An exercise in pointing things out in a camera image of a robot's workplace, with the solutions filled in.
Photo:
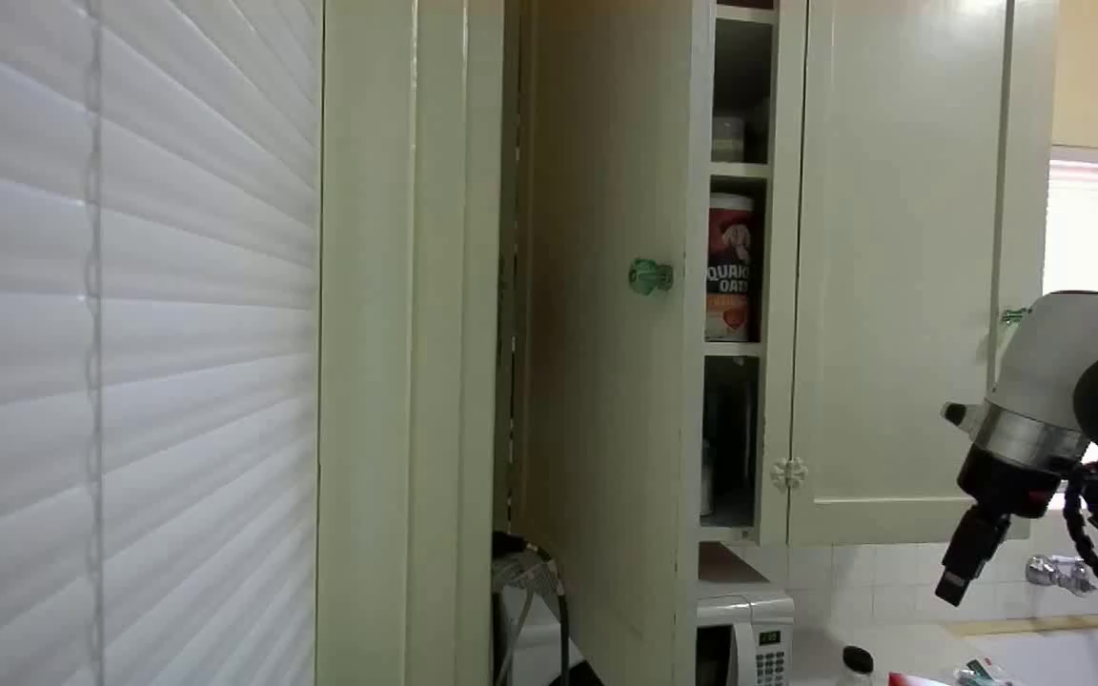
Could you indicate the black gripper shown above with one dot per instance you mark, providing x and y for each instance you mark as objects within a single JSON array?
[{"x": 1001, "y": 491}]

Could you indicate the oatmeal canister red white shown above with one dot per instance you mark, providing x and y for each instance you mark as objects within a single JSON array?
[{"x": 729, "y": 268}]

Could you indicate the closed cream cabinet door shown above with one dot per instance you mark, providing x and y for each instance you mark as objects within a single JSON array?
[{"x": 895, "y": 261}]

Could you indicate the white microwave oven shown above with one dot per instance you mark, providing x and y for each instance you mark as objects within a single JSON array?
[{"x": 743, "y": 632}]

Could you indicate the white window blind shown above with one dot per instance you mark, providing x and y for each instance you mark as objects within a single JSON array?
[{"x": 156, "y": 340}]

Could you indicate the open cream cabinet door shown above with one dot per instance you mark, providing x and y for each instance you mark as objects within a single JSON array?
[{"x": 611, "y": 381}]

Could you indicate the green glass door knob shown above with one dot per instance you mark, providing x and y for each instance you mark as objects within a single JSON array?
[{"x": 651, "y": 275}]

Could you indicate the metal cabinet hinge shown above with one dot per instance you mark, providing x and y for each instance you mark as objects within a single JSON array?
[{"x": 785, "y": 472}]

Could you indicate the chrome wall faucet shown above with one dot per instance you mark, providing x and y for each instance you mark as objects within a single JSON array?
[{"x": 1067, "y": 573}]

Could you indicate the white items top shelf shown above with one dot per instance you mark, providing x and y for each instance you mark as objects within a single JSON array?
[{"x": 729, "y": 138}]

